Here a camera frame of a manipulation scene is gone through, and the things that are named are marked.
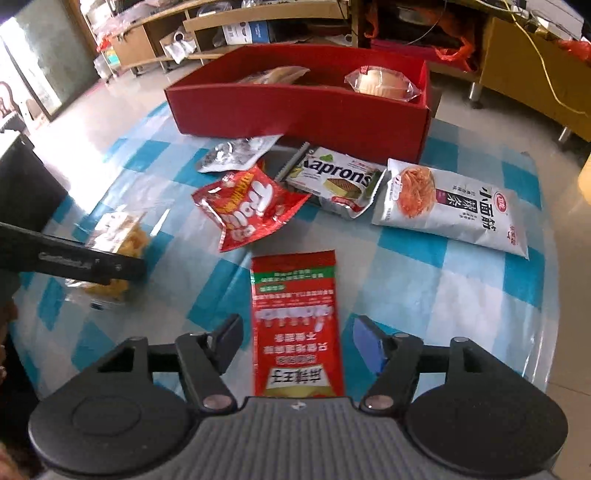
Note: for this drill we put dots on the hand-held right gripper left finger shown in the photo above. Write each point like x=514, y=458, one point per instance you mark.
x=229, y=339

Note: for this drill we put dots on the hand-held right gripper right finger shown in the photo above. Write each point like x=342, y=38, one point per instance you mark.
x=367, y=341

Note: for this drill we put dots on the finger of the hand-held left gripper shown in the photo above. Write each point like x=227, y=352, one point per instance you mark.
x=127, y=269

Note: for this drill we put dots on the yellow fried snack clear packet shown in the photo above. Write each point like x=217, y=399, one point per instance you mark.
x=134, y=240

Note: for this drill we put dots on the long red snack packet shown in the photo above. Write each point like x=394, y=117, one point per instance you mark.
x=295, y=323

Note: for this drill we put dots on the red puffed snack packet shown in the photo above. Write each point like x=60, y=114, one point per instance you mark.
x=249, y=203

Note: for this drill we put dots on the small silver snack packet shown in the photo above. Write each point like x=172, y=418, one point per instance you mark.
x=231, y=154

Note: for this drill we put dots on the white spicy strip packet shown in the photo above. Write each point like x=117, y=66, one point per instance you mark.
x=443, y=203

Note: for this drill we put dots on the white wafer packet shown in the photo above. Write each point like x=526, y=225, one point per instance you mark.
x=332, y=177

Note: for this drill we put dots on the red cardboard box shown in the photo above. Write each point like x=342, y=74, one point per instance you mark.
x=300, y=115

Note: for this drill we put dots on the sliced toast bread packet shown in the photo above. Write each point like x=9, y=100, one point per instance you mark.
x=277, y=75

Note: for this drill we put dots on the round cake clear packet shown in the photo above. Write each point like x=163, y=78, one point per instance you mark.
x=378, y=83

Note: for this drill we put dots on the dark sofa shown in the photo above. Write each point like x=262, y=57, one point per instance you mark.
x=23, y=184

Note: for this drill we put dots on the blue white checked tablecloth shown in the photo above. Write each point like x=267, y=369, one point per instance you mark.
x=438, y=286

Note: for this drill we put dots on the white paper bag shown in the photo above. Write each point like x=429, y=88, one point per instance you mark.
x=178, y=46

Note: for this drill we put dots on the blue white carton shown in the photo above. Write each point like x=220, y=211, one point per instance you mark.
x=247, y=32

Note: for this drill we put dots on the flat magenta box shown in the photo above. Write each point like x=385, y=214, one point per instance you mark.
x=401, y=46

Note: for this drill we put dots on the orange plastic bag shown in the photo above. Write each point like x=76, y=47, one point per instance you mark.
x=457, y=50

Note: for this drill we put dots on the wooden television stand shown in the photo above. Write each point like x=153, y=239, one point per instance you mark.
x=517, y=69

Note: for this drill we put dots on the red plastic bag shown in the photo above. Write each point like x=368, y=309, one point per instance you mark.
x=570, y=46

